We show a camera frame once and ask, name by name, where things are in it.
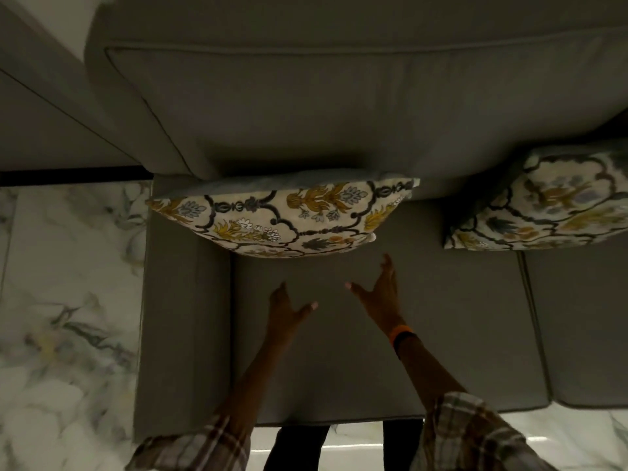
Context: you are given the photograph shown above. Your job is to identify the person's left hand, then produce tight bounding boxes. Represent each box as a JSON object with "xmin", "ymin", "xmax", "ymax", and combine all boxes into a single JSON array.
[{"xmin": 265, "ymin": 282, "xmax": 319, "ymax": 350}]

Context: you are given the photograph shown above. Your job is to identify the person's right hand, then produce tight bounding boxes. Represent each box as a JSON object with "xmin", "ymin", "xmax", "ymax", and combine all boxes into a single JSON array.
[{"xmin": 345, "ymin": 253, "xmax": 406, "ymax": 336}]

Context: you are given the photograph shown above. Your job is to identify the person's left forearm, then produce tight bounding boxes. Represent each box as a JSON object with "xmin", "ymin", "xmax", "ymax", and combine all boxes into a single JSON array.
[{"xmin": 127, "ymin": 333, "xmax": 295, "ymax": 471}]

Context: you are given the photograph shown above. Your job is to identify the person's right forearm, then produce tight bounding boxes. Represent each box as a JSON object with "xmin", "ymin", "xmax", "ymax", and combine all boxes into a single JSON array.
[{"xmin": 395, "ymin": 333, "xmax": 557, "ymax": 471}]

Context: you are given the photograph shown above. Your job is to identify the grey sofa seat cushion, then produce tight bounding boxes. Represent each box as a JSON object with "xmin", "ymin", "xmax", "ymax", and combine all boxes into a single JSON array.
[
  {"xmin": 230, "ymin": 200, "xmax": 550, "ymax": 427},
  {"xmin": 521, "ymin": 234, "xmax": 628, "ymax": 409}
]

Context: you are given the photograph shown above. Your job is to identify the floral patterned cushion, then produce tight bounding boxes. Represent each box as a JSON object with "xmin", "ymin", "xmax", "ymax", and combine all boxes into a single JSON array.
[
  {"xmin": 443, "ymin": 140, "xmax": 628, "ymax": 252},
  {"xmin": 146, "ymin": 170, "xmax": 421, "ymax": 259}
]

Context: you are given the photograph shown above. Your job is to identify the person's dark trouser legs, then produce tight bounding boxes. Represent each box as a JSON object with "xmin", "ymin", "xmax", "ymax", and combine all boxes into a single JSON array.
[{"xmin": 263, "ymin": 419, "xmax": 425, "ymax": 471}]

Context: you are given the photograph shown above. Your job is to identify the grey fabric sofa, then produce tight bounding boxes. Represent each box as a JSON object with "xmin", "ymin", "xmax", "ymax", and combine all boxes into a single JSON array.
[{"xmin": 84, "ymin": 0, "xmax": 628, "ymax": 443}]

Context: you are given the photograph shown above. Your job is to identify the grey sofa back cushion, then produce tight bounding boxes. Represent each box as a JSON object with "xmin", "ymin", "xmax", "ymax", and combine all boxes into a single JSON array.
[{"xmin": 104, "ymin": 35, "xmax": 628, "ymax": 182}]

